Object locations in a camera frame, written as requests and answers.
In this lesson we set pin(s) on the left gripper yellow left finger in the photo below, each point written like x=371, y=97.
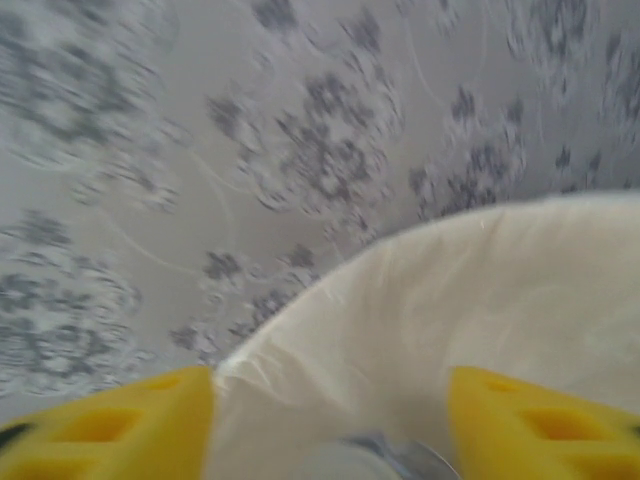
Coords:
x=100, y=435

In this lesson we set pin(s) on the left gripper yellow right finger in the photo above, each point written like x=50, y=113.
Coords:
x=550, y=435

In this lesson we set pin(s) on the white plastic bin liner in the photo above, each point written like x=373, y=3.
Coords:
x=450, y=310

